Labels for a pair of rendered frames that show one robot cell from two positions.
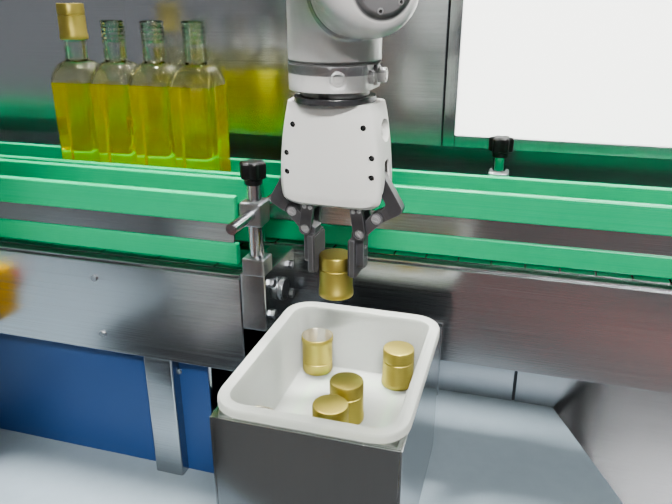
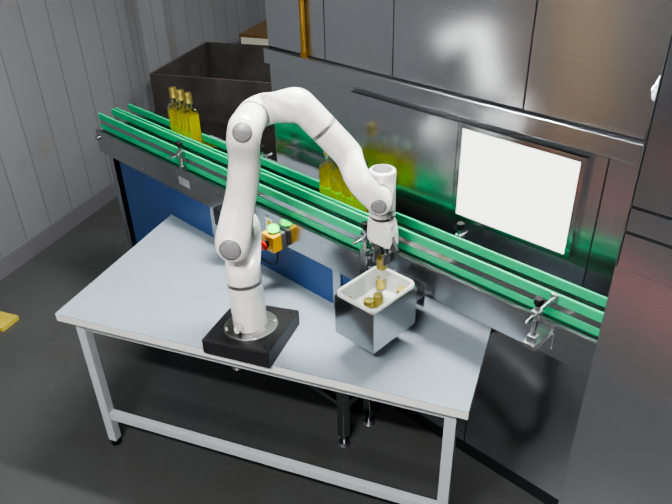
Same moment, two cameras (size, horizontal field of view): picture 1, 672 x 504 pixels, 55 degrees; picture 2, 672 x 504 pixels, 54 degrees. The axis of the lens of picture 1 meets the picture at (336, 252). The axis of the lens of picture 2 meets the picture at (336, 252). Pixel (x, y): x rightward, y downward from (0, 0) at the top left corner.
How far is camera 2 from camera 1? 1.60 m
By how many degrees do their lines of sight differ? 27
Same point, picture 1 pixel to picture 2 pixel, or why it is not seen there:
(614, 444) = (513, 347)
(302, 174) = (371, 234)
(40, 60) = not seen: hidden behind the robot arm
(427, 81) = (447, 191)
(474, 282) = (434, 273)
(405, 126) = (439, 205)
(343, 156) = (380, 233)
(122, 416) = (325, 286)
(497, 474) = (446, 341)
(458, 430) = (445, 323)
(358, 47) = not seen: hidden behind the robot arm
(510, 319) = (444, 288)
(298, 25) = not seen: hidden behind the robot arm
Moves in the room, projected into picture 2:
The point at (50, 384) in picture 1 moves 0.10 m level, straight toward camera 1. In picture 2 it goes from (305, 269) to (304, 283)
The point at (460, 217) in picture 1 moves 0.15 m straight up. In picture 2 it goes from (433, 250) to (436, 210)
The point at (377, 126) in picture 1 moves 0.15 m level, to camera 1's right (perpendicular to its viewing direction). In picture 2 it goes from (389, 228) to (435, 238)
